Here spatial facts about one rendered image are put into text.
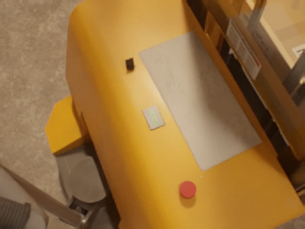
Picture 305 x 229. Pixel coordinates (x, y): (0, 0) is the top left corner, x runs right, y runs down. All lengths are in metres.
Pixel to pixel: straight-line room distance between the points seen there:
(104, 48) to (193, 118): 0.32
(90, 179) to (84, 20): 0.58
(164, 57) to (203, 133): 0.24
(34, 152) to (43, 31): 0.76
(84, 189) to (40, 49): 1.10
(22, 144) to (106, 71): 1.05
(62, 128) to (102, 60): 0.59
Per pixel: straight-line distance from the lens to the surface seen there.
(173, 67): 0.97
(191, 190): 0.82
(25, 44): 2.25
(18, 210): 0.45
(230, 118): 0.92
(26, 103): 2.05
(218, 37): 1.40
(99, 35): 1.05
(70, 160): 1.55
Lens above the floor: 1.73
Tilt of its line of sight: 66 degrees down
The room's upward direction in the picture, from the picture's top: 4 degrees counter-clockwise
